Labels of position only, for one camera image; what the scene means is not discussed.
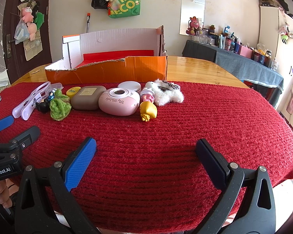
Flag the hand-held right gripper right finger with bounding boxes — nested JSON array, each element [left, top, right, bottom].
[[196, 138, 277, 234]]

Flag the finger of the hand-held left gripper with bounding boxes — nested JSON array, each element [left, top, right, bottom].
[[0, 116, 15, 139], [0, 126, 41, 155]]

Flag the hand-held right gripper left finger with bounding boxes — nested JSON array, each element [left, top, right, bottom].
[[13, 137, 99, 234]]

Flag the large purple plastic clip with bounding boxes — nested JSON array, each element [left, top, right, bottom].
[[12, 81, 52, 121]]

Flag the black-haired blue figurine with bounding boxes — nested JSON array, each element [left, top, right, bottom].
[[35, 90, 57, 114]]

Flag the green knitted scrunchie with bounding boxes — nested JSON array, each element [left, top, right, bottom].
[[49, 90, 72, 121]]

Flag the small clear plastic box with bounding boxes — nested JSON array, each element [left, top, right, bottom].
[[45, 83, 63, 95]]

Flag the yellow round tin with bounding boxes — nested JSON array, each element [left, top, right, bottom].
[[66, 87, 82, 97]]

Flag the brown rounded case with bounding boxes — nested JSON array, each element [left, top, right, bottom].
[[71, 85, 107, 110]]

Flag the pink toy camera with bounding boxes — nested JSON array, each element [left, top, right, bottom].
[[98, 87, 140, 116]]

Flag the white fluffy star hair clip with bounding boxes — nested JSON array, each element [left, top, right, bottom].
[[153, 78, 185, 106]]

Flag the yellow rubber toy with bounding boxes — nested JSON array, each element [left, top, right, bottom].
[[139, 101, 158, 122]]

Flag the pink cartoon toy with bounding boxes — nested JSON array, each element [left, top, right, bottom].
[[140, 90, 155, 104]]

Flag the white round compact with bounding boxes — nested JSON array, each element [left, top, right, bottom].
[[117, 81, 142, 93]]

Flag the small white bunny clip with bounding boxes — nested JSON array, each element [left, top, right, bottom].
[[144, 81, 157, 92]]

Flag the orange and white cardboard box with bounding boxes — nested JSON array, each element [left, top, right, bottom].
[[44, 25, 168, 84]]

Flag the person's left hand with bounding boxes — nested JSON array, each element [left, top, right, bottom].
[[0, 179, 18, 209]]

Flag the red knitted mat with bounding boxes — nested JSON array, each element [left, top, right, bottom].
[[0, 82, 293, 232]]

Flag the dark brown door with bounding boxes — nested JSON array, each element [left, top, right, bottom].
[[0, 0, 53, 84]]

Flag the beige hanging organizer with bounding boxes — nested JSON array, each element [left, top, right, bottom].
[[18, 1, 43, 61]]

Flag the clear plastic bag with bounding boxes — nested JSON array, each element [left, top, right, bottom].
[[14, 19, 30, 45]]

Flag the peach plush toy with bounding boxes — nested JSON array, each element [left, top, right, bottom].
[[27, 22, 38, 41]]

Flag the green plush toy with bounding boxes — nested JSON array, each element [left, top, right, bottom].
[[34, 12, 44, 28]]

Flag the pink bear plush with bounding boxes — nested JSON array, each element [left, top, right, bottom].
[[21, 7, 35, 23]]

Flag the row of bottles and cups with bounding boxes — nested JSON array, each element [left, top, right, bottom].
[[198, 25, 280, 71]]

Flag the pink rabbit plush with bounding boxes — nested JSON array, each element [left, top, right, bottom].
[[186, 17, 202, 36]]

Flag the white wardrobe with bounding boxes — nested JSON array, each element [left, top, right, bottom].
[[257, 5, 293, 61]]

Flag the hanging plush ornaments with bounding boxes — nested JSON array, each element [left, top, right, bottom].
[[278, 22, 293, 45]]

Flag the dark bag with pattern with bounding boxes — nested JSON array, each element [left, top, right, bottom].
[[258, 0, 289, 11]]

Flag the metal door handle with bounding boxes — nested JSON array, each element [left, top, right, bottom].
[[6, 34, 15, 59]]

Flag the wall mirror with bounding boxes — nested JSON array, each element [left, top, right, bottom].
[[179, 0, 205, 36]]

